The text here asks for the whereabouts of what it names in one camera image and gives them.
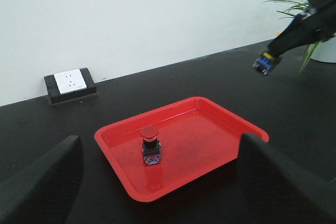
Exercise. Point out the potted green plant white pot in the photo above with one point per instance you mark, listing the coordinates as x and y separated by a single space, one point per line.
295 9

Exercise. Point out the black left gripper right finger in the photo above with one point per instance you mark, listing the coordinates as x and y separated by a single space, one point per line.
278 190

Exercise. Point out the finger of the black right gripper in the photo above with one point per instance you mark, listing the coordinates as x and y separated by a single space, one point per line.
316 23

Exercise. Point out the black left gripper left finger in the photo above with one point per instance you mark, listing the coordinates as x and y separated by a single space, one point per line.
45 191

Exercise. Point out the red mushroom push button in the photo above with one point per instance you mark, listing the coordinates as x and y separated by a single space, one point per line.
150 145

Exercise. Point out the black white socket box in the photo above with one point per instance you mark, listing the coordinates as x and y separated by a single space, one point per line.
69 85

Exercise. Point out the red plastic tray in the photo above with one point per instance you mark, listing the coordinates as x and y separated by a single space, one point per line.
197 136

